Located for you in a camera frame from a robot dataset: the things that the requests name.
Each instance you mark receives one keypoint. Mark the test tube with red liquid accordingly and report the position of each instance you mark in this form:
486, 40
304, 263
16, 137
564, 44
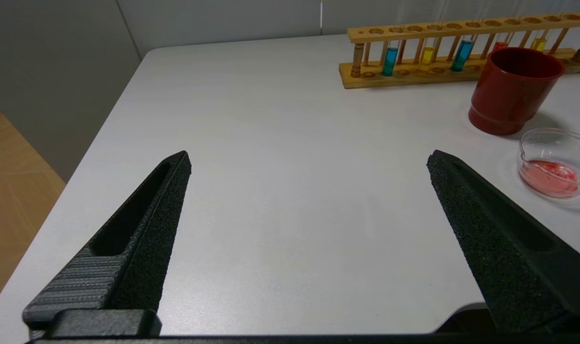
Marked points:
499, 46

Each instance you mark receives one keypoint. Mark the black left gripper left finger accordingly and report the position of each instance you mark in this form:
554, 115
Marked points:
141, 248

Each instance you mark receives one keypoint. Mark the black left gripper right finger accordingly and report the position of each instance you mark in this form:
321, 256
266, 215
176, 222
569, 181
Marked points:
509, 258

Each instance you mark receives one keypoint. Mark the dark red plastic cup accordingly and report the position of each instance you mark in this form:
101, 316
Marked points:
509, 100

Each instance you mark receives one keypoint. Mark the clear plastic spouted bowl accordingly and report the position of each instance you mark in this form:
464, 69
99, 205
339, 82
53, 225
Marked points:
552, 177

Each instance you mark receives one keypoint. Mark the test tube with teal liquid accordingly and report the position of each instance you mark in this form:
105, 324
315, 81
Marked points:
390, 62
462, 56

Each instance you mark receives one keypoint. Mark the wooden test tube rack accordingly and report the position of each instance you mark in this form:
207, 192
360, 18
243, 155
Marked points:
414, 76

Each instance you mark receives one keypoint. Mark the test tube with yellow liquid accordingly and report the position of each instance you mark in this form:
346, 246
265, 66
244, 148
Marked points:
428, 55
538, 44

